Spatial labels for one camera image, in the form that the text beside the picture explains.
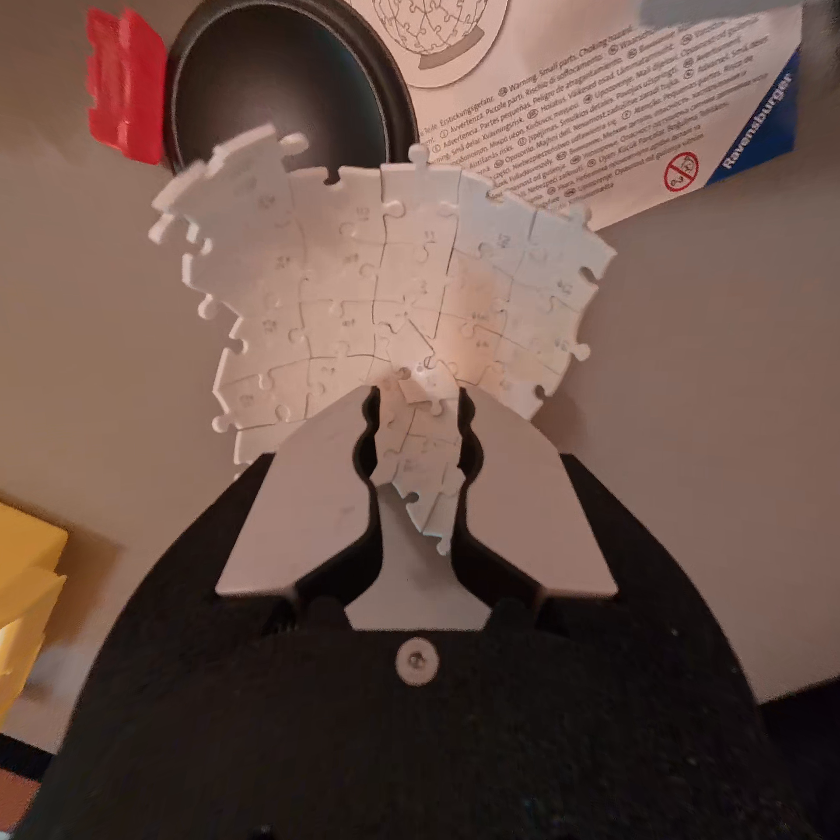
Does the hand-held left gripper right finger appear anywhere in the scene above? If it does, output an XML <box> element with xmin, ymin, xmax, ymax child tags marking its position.
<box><xmin>454</xmin><ymin>387</ymin><xmax>620</xmax><ymax>608</ymax></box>

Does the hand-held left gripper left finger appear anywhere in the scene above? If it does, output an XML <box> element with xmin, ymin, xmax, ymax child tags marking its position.
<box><xmin>215</xmin><ymin>386</ymin><xmax>383</xmax><ymax>608</ymax></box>

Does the joined white puzzle ball section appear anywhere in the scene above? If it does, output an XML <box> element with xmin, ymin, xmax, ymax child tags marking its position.
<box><xmin>147</xmin><ymin>125</ymin><xmax>618</xmax><ymax>557</ymax></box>

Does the black round puzzle stand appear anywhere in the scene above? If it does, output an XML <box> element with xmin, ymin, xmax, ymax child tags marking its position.
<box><xmin>163</xmin><ymin>0</ymin><xmax>421</xmax><ymax>175</ymax></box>

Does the yellow plastic bin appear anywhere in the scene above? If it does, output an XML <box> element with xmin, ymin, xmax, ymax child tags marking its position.
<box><xmin>0</xmin><ymin>500</ymin><xmax>70</xmax><ymax>723</ymax></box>

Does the red plastic clip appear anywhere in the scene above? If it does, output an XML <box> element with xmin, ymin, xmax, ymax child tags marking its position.
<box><xmin>87</xmin><ymin>7</ymin><xmax>168</xmax><ymax>166</ymax></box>

